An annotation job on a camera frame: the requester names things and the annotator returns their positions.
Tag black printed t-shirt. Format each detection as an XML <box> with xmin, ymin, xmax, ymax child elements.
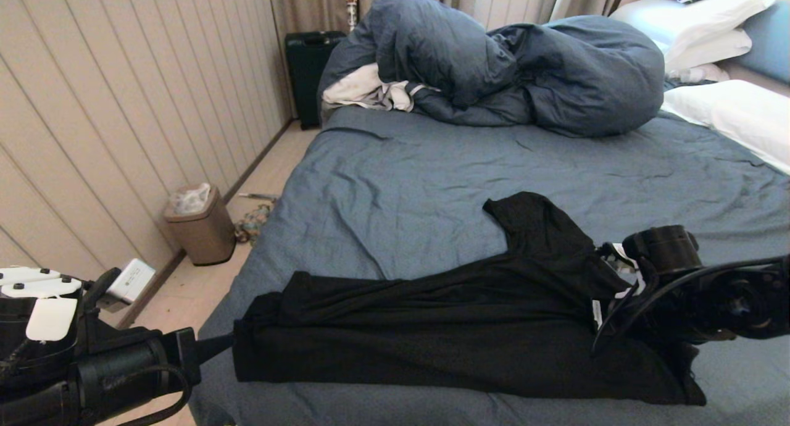
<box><xmin>233</xmin><ymin>191</ymin><xmax>707</xmax><ymax>407</ymax></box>

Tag bronze trash bin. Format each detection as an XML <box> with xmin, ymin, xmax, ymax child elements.
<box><xmin>164</xmin><ymin>185</ymin><xmax>237</xmax><ymax>267</ymax></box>

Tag teal patterned cloth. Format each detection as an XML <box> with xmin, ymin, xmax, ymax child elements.
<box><xmin>235</xmin><ymin>203</ymin><xmax>274</xmax><ymax>245</ymax></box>

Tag clear plastic bin bag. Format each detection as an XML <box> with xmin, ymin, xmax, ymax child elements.
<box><xmin>170</xmin><ymin>183</ymin><xmax>212</xmax><ymax>215</ymax></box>

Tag long white pillow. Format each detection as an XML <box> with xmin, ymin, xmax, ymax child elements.
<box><xmin>662</xmin><ymin>80</ymin><xmax>790</xmax><ymax>175</ymax></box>

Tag bed with blue sheet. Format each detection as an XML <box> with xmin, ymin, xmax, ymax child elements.
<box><xmin>187</xmin><ymin>105</ymin><xmax>790</xmax><ymax>426</ymax></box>

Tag small white pillow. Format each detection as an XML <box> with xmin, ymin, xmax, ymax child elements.
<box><xmin>667</xmin><ymin>64</ymin><xmax>731</xmax><ymax>83</ymax></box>

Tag crumpled dark blue duvet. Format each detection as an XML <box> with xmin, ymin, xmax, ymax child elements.
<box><xmin>318</xmin><ymin>0</ymin><xmax>666</xmax><ymax>138</ymax></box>

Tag flat white pillow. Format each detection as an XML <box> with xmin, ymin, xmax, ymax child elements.
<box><xmin>662</xmin><ymin>28</ymin><xmax>754</xmax><ymax>73</ymax></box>

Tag black suitcase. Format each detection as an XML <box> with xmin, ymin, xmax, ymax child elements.
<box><xmin>285</xmin><ymin>31</ymin><xmax>346</xmax><ymax>130</ymax></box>

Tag blue padded headboard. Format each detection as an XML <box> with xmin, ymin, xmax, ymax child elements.
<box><xmin>739</xmin><ymin>2</ymin><xmax>790</xmax><ymax>85</ymax></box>

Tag large white pillow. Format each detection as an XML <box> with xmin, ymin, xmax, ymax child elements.
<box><xmin>610</xmin><ymin>0</ymin><xmax>776</xmax><ymax>56</ymax></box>

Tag white sheer curtain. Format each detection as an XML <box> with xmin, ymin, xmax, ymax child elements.
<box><xmin>472</xmin><ymin>0</ymin><xmax>563</xmax><ymax>31</ymax></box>

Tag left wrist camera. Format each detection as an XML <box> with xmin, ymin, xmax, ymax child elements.
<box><xmin>80</xmin><ymin>258</ymin><xmax>157</xmax><ymax>315</ymax></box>

